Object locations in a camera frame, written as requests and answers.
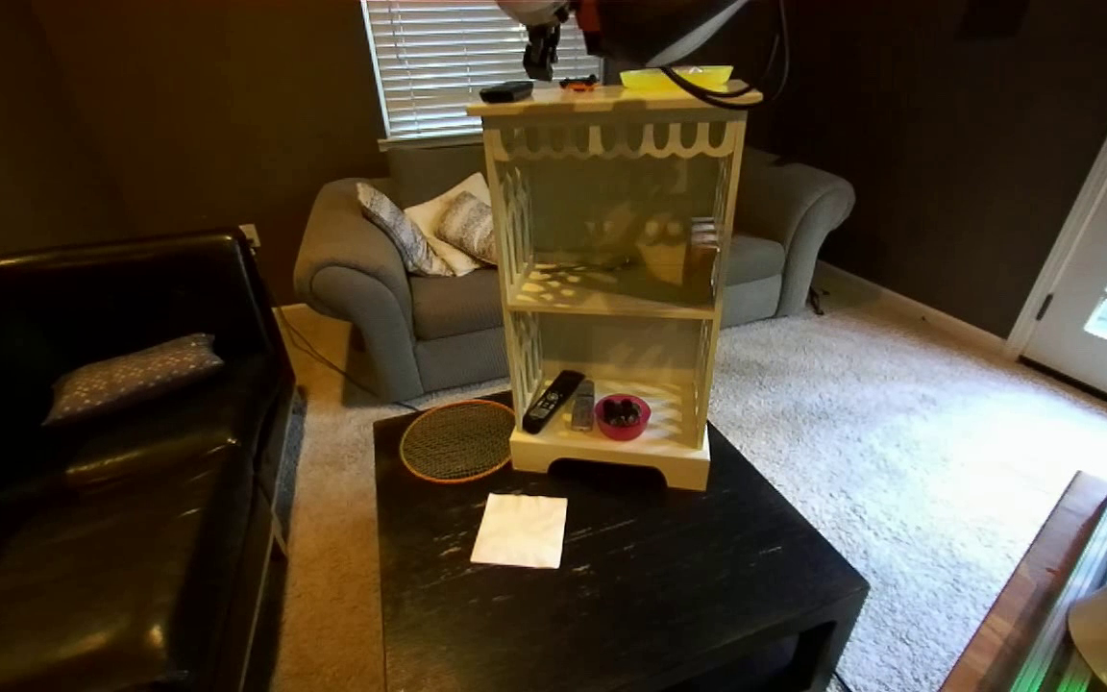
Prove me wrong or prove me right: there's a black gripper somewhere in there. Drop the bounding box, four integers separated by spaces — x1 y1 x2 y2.
519 5 580 83

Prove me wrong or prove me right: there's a cream wooden shelf stand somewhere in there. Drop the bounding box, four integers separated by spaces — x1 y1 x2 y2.
469 89 752 495

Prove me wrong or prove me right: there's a small black box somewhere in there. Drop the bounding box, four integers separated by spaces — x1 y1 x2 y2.
475 75 537 106

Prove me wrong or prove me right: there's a white slatted window blind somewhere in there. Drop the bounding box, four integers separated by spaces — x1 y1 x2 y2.
359 0 611 147

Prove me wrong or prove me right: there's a yellow plastic tray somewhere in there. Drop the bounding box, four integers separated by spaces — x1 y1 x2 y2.
616 66 739 101

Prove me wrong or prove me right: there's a white pillow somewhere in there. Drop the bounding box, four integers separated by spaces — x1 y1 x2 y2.
398 167 507 281

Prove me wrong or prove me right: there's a grey striped pillow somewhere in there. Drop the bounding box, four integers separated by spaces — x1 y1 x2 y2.
434 188 500 269

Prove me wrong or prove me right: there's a grey patterned pillow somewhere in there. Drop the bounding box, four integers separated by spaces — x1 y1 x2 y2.
352 181 455 281

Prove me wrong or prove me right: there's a small brown box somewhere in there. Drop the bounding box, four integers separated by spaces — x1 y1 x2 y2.
635 216 722 292

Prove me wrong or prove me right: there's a grey fabric sofa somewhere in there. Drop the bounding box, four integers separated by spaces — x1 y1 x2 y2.
292 143 860 402

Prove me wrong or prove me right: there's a black remote control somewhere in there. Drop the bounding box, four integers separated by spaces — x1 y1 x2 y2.
519 363 587 438

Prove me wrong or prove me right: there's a slim grey remote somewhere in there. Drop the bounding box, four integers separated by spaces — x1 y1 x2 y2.
567 375 599 434

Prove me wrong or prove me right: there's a red bowl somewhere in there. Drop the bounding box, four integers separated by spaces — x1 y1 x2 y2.
593 392 652 447

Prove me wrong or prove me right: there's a round woven plate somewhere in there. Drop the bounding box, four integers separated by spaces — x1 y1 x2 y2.
397 395 519 488

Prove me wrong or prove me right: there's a white paper sheet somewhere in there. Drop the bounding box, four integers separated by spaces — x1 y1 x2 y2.
469 490 573 571

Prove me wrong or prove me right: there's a grey speckled cushion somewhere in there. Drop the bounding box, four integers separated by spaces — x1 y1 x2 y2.
42 330 230 429

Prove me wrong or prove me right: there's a black coffee table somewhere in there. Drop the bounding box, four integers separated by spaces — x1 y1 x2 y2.
371 410 874 692

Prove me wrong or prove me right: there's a white glass door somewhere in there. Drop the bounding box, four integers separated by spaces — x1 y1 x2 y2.
1006 14 1107 421

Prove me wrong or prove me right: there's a black leather couch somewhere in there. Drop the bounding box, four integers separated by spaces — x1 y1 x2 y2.
0 228 306 692

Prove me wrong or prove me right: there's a brown wooden table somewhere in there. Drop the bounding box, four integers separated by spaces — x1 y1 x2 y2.
938 467 1107 692

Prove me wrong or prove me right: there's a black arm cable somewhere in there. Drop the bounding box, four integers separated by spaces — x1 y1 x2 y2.
660 0 798 112

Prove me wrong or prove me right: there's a thin black floor cable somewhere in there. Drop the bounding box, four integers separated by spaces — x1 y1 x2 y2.
271 304 423 416

